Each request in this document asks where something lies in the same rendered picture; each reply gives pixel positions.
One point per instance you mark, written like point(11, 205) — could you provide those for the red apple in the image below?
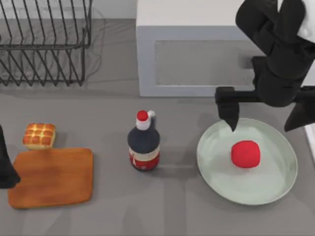
point(245, 154)

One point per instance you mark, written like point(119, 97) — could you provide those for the pale green plate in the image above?
point(246, 182)

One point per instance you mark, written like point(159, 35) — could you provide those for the dark bottle with red cap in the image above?
point(144, 145)

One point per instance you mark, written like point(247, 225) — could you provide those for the pale microwave oven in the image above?
point(187, 29)

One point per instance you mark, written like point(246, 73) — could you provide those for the wooden cutting board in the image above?
point(51, 177)

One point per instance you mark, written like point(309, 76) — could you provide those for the golden bread loaf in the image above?
point(39, 136)

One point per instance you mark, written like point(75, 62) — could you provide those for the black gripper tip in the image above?
point(6, 164)

